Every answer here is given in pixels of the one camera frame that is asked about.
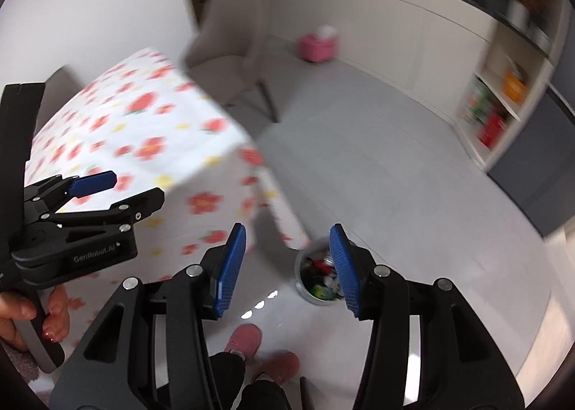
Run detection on metal trash bin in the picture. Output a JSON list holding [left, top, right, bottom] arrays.
[[294, 238, 345, 306]]

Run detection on person left hand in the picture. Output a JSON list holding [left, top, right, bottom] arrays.
[[0, 285, 70, 351]]

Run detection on pink slipper left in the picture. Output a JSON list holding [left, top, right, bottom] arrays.
[[224, 323, 262, 361]]

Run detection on pink slipper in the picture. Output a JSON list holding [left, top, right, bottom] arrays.
[[224, 323, 262, 361], [252, 351, 300, 386]]

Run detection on strawberry flower tablecloth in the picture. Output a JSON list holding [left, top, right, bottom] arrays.
[[26, 48, 309, 351]]

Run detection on grey chair far left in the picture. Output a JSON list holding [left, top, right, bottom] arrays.
[[34, 65, 84, 135]]

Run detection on grey chair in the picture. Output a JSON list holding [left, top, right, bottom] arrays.
[[184, 0, 280, 123], [34, 65, 84, 135]]

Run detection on pink slipper right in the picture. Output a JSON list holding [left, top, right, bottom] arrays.
[[252, 351, 300, 386]]

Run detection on grey chair right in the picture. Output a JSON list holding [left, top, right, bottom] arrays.
[[184, 0, 280, 123]]

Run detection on red cardboard box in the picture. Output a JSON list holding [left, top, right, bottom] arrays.
[[477, 112, 507, 149]]

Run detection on white shelf unit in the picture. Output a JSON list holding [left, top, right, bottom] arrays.
[[453, 0, 571, 172]]

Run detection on pink stool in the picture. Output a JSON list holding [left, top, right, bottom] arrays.
[[297, 24, 338, 64]]

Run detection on white cabinet counter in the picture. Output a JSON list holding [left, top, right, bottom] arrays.
[[269, 0, 496, 121]]

